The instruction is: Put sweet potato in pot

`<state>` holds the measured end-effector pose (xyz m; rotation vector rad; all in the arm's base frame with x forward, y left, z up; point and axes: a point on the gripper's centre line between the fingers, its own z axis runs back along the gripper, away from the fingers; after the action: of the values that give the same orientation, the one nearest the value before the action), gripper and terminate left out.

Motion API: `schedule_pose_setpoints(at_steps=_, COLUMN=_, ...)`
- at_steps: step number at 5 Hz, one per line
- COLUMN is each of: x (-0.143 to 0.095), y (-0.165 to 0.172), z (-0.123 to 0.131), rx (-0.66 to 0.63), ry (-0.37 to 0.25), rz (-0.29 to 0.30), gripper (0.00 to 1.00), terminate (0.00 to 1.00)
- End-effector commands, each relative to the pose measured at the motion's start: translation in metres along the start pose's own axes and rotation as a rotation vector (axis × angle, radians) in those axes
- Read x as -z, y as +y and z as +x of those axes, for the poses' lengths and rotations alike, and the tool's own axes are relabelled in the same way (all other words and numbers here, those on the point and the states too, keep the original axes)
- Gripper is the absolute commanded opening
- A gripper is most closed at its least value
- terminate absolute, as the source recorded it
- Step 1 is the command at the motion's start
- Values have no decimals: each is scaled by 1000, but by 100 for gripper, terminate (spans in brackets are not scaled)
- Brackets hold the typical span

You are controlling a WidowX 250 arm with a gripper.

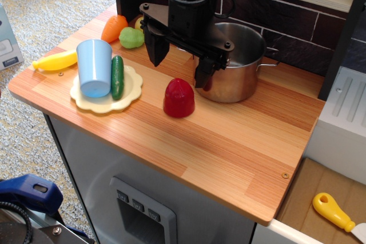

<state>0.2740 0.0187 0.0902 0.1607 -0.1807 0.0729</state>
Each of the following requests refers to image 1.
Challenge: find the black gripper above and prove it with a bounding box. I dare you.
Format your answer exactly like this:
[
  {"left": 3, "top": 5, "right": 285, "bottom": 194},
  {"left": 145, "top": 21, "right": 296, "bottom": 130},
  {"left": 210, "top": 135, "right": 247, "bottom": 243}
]
[{"left": 140, "top": 0, "right": 234, "bottom": 88}]

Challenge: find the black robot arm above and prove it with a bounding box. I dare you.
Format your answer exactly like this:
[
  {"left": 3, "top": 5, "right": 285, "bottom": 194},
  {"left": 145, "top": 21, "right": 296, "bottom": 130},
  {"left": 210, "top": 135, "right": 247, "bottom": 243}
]
[{"left": 140, "top": 0, "right": 236, "bottom": 88}]

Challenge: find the red toy sweet potato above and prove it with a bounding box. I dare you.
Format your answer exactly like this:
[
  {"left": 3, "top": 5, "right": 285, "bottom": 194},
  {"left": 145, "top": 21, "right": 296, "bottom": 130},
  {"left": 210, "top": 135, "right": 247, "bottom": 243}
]
[{"left": 163, "top": 78, "right": 195, "bottom": 118}]

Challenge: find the stainless steel pot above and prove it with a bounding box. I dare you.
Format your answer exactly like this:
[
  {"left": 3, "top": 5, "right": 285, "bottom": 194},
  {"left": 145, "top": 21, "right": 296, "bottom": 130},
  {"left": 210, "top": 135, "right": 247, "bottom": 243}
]
[{"left": 196, "top": 22, "right": 279, "bottom": 103}]

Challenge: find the yellow toy fruit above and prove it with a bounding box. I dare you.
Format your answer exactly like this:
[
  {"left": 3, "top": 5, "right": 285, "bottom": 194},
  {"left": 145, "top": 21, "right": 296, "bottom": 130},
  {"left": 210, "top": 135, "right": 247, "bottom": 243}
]
[{"left": 134, "top": 17, "right": 144, "bottom": 33}]

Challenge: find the green toy vegetable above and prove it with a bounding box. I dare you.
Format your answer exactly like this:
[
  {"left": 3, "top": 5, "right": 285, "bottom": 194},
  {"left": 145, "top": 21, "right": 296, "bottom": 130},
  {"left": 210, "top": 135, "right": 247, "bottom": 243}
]
[{"left": 119, "top": 27, "right": 145, "bottom": 49}]

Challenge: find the cream scalloped plate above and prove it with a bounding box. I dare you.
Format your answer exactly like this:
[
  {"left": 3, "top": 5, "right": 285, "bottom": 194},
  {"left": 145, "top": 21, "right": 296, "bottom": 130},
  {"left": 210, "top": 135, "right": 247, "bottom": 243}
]
[{"left": 70, "top": 65, "right": 143, "bottom": 114}]

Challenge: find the green toy cucumber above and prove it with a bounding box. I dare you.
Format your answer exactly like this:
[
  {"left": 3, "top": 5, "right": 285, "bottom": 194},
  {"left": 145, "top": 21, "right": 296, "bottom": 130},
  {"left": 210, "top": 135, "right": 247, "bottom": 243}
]
[{"left": 111, "top": 55, "right": 124, "bottom": 101}]

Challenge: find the orange toy carrot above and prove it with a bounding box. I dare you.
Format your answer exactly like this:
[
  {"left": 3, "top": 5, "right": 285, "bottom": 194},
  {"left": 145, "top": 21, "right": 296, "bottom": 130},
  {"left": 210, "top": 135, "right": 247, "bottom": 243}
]
[{"left": 101, "top": 15, "right": 128, "bottom": 43}]

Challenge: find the light blue plastic cup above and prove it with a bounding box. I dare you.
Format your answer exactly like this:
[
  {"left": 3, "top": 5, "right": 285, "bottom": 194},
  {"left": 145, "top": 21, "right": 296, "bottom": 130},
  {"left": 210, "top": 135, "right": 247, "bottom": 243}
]
[{"left": 76, "top": 39, "right": 112, "bottom": 98}]

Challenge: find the yellow toy banana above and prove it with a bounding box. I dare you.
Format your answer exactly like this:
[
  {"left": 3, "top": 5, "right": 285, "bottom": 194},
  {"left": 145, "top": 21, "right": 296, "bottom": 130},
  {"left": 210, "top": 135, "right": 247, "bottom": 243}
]
[{"left": 32, "top": 50, "right": 78, "bottom": 71}]

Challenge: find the grey toy dishwasher cabinet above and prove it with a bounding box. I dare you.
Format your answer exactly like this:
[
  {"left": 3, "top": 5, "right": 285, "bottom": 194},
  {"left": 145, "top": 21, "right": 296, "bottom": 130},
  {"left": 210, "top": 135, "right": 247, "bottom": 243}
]
[{"left": 46, "top": 116, "right": 255, "bottom": 243}]

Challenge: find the white box on floor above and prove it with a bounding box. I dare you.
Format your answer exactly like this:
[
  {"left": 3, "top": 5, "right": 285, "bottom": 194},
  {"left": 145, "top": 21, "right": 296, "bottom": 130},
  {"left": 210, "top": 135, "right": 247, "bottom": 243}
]
[{"left": 0, "top": 5, "right": 24, "bottom": 71}]

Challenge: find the white toy sink unit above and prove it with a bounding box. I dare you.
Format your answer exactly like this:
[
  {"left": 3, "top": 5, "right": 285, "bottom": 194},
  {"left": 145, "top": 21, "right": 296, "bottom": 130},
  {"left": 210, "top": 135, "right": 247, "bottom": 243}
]
[{"left": 304, "top": 67, "right": 365, "bottom": 184}]

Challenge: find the cardboard box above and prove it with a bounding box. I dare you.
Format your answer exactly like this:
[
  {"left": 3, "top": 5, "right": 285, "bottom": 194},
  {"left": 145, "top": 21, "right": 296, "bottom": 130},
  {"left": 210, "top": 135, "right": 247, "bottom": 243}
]
[{"left": 277, "top": 158, "right": 365, "bottom": 243}]

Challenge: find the blue clamp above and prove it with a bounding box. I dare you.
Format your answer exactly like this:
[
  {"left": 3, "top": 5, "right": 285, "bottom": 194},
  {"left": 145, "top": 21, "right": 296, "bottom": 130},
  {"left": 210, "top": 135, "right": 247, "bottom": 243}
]
[{"left": 1, "top": 174, "right": 63, "bottom": 215}]

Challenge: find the yellow handled toy knife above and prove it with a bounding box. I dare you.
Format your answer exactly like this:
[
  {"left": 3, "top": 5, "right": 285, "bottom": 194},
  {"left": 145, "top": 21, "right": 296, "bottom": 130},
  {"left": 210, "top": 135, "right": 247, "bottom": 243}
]
[{"left": 312, "top": 193, "right": 365, "bottom": 243}]

